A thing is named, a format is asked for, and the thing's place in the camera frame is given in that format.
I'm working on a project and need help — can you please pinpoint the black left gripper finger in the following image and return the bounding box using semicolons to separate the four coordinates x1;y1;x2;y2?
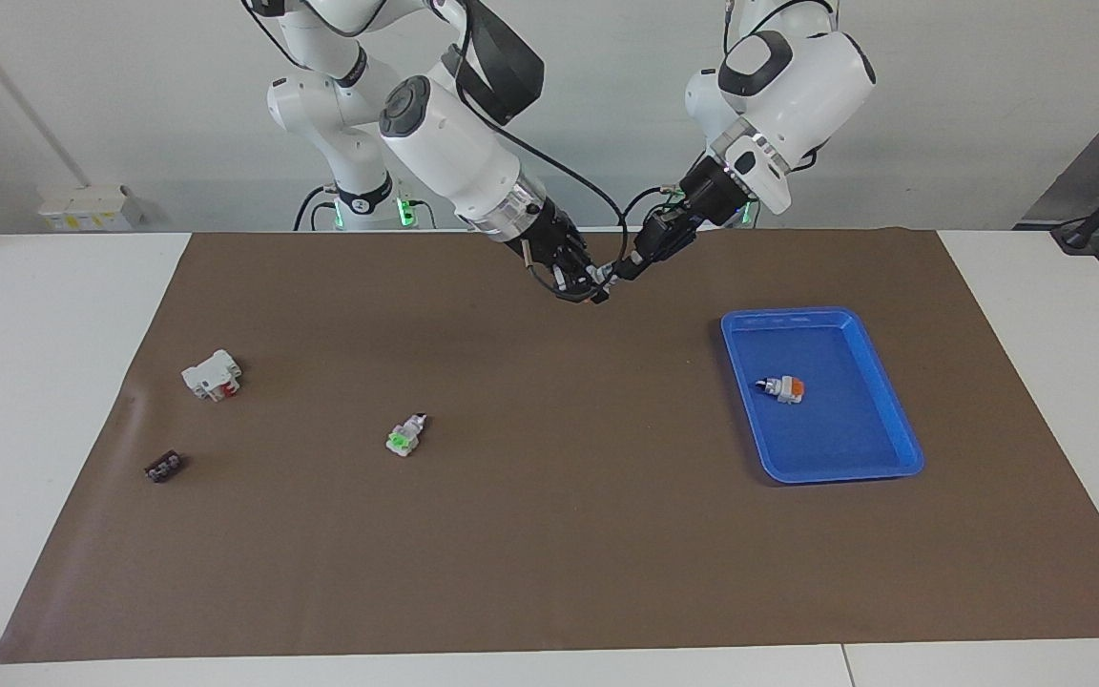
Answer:
643;212;698;259

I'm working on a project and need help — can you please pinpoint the brown paper table mat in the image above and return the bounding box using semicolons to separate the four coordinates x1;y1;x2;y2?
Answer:
0;227;1099;664

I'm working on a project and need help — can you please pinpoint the blue plastic tray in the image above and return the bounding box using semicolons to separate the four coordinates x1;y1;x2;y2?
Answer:
720;306;925;486

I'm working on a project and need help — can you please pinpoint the white red circuit breaker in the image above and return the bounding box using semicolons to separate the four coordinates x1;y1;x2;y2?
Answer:
181;349;243;403

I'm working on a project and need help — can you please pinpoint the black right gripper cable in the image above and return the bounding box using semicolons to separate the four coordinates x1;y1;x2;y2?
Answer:
459;57;632;287

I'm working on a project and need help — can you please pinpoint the selector switch with orange back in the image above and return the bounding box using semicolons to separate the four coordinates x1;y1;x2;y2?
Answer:
755;375;806;406

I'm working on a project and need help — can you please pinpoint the selector switch with green back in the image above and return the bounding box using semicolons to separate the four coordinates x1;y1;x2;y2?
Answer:
385;412;429;459

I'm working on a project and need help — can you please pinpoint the black right base cable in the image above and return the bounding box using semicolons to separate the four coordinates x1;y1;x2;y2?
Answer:
294;186;333;232

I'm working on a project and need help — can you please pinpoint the white wall socket box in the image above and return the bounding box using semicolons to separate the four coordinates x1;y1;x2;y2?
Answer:
39;186;145;232

